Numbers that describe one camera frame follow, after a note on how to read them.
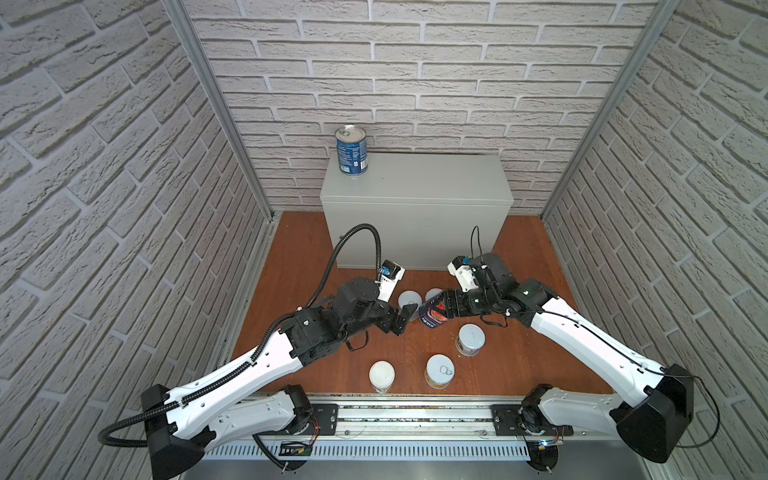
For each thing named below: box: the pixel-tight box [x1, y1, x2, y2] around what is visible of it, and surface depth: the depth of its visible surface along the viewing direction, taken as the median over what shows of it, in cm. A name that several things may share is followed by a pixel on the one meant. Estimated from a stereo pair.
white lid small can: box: [368, 360, 396, 394], surface depth 76 cm
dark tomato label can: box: [418, 302, 449, 329], surface depth 77 cm
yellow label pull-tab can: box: [424, 354, 455, 390], surface depth 79 cm
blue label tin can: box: [335, 124, 368, 176], surface depth 79 cm
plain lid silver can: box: [455, 323, 486, 357], surface depth 85 cm
